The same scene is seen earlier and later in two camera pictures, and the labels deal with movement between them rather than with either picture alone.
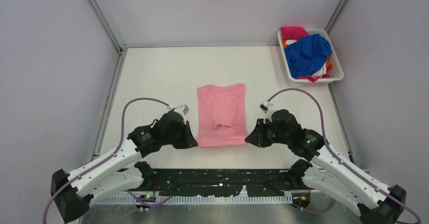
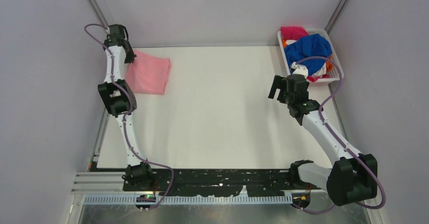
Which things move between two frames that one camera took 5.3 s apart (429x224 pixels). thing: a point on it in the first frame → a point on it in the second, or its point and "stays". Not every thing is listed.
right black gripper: (257, 137) → (278, 82)
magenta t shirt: (292, 33) stays
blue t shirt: (307, 54) stays
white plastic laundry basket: (336, 73) stays
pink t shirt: (222, 115) → (148, 74)
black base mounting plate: (220, 182) stays
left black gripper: (188, 141) → (130, 59)
